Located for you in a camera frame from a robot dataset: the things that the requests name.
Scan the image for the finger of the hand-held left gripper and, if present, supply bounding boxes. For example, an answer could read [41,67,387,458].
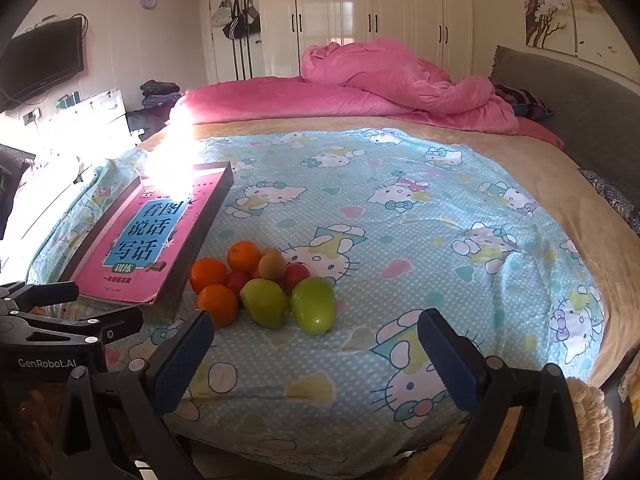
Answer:
[0,306,144,346]
[0,281,80,311]

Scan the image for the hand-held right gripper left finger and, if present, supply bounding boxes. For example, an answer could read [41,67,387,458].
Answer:
[50,310,216,480]

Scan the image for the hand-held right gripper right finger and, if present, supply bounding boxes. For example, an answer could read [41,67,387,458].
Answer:
[417,308,585,480]

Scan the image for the orange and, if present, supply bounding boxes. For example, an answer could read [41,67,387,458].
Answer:
[227,241,263,273]
[196,284,239,328]
[189,258,228,295]

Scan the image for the green mango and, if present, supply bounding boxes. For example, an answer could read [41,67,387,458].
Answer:
[290,277,337,336]
[240,278,291,329]

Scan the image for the dark rectangular tray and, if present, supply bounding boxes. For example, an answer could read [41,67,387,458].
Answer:
[60,161,235,322]

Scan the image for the yellow cherry tomato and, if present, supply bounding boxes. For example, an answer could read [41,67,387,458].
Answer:
[258,252,288,281]

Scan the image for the pink book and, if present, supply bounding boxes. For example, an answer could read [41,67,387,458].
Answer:
[74,172,228,306]

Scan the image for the cartoon cat printed blanket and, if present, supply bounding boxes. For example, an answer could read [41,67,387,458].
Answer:
[25,127,607,480]

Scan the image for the brown plush toy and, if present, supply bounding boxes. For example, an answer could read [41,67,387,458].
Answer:
[567,377,617,480]

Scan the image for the white dresser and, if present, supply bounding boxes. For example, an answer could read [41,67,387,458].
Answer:
[52,89,132,153]

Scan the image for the dark clothes heap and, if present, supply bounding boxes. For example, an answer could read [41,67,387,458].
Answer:
[126,106,172,137]

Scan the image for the pile of folded clothes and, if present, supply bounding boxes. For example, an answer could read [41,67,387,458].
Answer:
[140,80,182,108]

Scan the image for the dark patterned cloth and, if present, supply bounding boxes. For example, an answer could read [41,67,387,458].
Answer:
[579,169,640,237]

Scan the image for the pink duvet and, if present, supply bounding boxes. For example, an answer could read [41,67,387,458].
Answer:
[169,37,566,150]

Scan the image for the grey padded headboard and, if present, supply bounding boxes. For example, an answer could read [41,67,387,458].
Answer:
[489,45,640,223]

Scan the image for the white door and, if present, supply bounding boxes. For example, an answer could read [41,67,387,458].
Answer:
[199,0,266,87]

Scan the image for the white hanging bag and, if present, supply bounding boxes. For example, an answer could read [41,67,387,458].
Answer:
[210,0,233,27]

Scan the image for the black hanging bag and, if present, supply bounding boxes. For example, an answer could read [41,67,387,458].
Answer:
[222,0,261,42]

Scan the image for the white wardrobe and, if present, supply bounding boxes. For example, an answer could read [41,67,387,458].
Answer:
[177,0,475,86]

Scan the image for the black wall television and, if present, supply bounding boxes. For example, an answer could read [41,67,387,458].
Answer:
[0,16,84,112]

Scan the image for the floral wall painting panel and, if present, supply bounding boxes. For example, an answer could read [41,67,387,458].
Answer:
[567,0,640,70]
[519,0,578,54]

